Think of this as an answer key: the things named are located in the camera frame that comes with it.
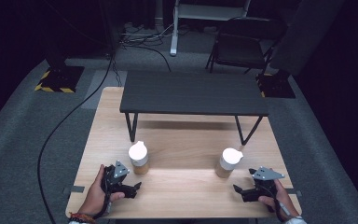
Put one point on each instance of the person's left hand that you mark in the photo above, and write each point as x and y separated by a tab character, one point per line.
94	197

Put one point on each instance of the grey tape strip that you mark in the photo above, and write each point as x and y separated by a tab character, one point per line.
74	189
294	192

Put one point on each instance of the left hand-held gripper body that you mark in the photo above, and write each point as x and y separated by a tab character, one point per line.
112	182

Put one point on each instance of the white metal stand frame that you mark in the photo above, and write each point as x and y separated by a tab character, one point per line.
174	31

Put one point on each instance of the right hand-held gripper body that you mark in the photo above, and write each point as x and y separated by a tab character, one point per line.
262	186

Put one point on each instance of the black stand base, hazard tape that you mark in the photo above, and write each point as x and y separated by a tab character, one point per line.
62	77
276	85

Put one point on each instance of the person's right hand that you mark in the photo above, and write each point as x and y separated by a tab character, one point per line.
281	199

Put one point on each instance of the black desktop shelf riser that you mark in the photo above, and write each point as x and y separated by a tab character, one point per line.
192	93

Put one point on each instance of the black folding chair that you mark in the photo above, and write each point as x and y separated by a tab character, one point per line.
242	43

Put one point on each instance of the white-lidded jar of brown powder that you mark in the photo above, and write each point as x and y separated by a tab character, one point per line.
138	157
228	161

